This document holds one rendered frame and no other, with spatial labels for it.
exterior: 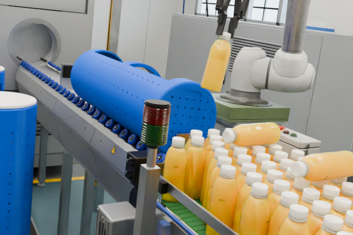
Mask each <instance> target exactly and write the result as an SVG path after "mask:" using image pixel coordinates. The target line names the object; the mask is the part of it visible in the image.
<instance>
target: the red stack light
mask: <svg viewBox="0 0 353 235"><path fill-rule="evenodd" d="M170 112H171V108H170V107H169V108H168V109H156V108H151V107H148V106H146V105H144V108H143V117H142V121H143V122H144V123H146V124H151V125H168V124H169V120H170Z"/></svg>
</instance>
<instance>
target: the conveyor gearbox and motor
mask: <svg viewBox="0 0 353 235"><path fill-rule="evenodd" d="M135 213H136V209H135V207H134V206H133V205H132V204H130V203H129V202H128V201H124V202H116V203H111V204H104V205H99V206H98V207H97V218H96V230H95V235H133V229H134V219H135Z"/></svg>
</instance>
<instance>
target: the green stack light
mask: <svg viewBox="0 0 353 235"><path fill-rule="evenodd" d="M168 129H169V124H168V125H151V124H146V123H144V122H143V121H142V127H141V136H140V141H141V143H143V144H145V145H150V146H163V145H165V144H167V138H168Z"/></svg>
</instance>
